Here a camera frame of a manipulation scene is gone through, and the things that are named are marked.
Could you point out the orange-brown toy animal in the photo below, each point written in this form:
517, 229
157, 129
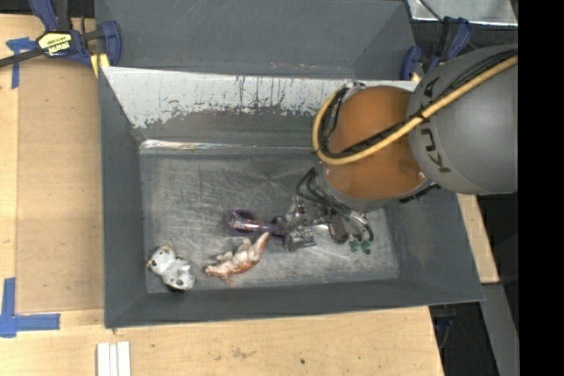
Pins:
240, 260

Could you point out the pale wood board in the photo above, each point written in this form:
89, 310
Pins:
57, 189

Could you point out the white toy animal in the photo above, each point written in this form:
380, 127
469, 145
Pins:
172, 269

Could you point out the grey metal bin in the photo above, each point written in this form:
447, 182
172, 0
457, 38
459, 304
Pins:
247, 35

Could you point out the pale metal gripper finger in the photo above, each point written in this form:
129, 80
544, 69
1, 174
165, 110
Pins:
300, 240
296, 213

